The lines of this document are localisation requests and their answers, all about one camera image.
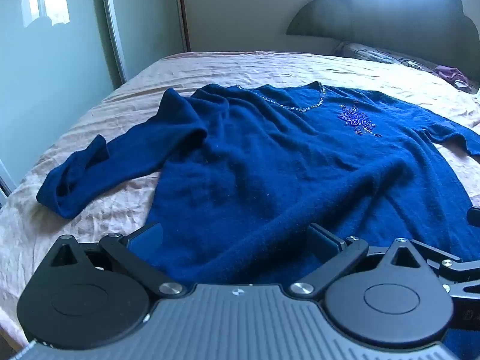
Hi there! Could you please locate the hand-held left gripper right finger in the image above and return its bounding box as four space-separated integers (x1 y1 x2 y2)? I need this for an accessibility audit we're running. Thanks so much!
288 225 426 301

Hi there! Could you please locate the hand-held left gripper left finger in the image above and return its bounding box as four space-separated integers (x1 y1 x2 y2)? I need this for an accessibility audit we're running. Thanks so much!
50 222 187 300

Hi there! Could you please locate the blue beaded sweater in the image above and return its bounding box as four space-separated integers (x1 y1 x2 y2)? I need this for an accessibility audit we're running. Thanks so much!
36 81 480 286

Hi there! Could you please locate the bed with pink sheet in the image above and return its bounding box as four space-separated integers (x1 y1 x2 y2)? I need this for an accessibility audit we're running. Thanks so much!
0 50 480 349

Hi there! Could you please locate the purple cloth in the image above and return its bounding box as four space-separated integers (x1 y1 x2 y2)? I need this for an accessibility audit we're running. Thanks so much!
435 65 474 92

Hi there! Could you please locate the sliding mirror door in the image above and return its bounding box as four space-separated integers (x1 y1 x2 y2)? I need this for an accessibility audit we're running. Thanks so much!
0 0 128 211

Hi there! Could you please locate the patterned pillow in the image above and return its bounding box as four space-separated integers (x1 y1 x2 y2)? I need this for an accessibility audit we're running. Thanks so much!
334 41 480 94

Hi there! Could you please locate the dark scalloped headboard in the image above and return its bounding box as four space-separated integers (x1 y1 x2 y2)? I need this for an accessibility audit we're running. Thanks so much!
287 0 480 94

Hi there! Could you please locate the wooden door trim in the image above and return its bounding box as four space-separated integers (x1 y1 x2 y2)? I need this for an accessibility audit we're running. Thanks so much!
175 0 190 53

